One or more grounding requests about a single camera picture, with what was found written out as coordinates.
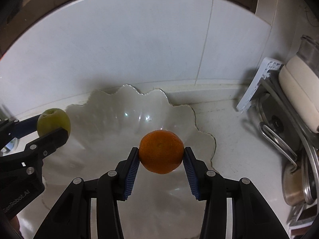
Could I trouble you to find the green apple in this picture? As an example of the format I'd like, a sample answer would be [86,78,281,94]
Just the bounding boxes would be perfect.
[37,108,71,137]

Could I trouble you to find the orange tangerine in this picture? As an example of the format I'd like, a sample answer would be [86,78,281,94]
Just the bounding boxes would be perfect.
[138,129,184,174]

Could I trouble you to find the stainless steel pot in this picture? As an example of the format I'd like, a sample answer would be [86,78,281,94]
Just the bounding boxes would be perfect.
[282,150,317,207]

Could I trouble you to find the white scalloped fruit bowl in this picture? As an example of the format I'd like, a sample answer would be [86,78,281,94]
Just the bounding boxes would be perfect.
[42,85,216,238]

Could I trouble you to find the steel pan lid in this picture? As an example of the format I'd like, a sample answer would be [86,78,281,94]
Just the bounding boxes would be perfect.
[255,92,302,173]

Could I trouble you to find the grey corner shelf rack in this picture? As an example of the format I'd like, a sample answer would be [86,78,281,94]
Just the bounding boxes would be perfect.
[236,58,318,238]

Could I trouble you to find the cream pot with glass lid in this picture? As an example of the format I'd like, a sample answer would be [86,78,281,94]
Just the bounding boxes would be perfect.
[279,35,318,133]

